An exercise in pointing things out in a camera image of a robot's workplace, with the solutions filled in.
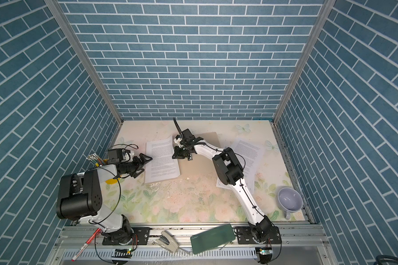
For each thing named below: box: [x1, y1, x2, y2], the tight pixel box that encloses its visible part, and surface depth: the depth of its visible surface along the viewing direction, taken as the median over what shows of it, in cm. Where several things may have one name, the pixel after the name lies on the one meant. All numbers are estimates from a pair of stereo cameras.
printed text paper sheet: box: [144, 135, 181, 184], surface depth 101 cm
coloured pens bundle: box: [85, 152, 105, 167], surface depth 84 cm
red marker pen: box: [71, 228, 103, 262], surface depth 72 cm
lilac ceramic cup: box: [277, 187, 304, 220], surface depth 82 cm
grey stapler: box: [152, 230, 180, 253], surface depth 72 cm
